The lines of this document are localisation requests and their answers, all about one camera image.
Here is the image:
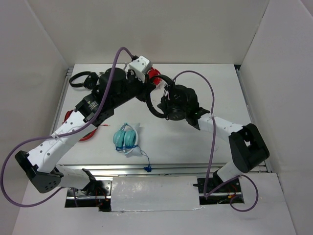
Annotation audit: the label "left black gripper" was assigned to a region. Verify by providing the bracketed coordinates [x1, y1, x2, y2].
[111, 70, 157, 109]

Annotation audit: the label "black wired headphones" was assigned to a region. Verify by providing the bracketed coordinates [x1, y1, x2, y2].
[146, 74, 187, 121]

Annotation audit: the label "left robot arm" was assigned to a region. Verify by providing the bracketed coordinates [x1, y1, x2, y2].
[15, 68, 155, 195]

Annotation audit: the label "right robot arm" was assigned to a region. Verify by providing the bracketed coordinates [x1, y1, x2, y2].
[158, 85, 269, 192]

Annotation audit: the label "red wrapped headphones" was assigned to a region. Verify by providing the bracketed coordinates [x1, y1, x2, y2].
[148, 68, 162, 87]

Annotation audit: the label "black headphones at back left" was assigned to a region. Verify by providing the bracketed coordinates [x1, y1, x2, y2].
[69, 71, 99, 90]

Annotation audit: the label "teal white headphones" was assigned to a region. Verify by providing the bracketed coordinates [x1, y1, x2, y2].
[112, 122, 152, 173]

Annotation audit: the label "red black headphones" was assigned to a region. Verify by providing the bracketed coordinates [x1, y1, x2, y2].
[62, 110, 98, 142]

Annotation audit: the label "white foil-covered panel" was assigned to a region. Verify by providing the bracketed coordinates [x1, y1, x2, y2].
[111, 176, 200, 212]

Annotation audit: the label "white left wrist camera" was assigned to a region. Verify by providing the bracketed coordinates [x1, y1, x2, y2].
[128, 56, 153, 83]

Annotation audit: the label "aluminium rail frame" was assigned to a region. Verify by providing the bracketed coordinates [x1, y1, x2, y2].
[61, 163, 266, 177]

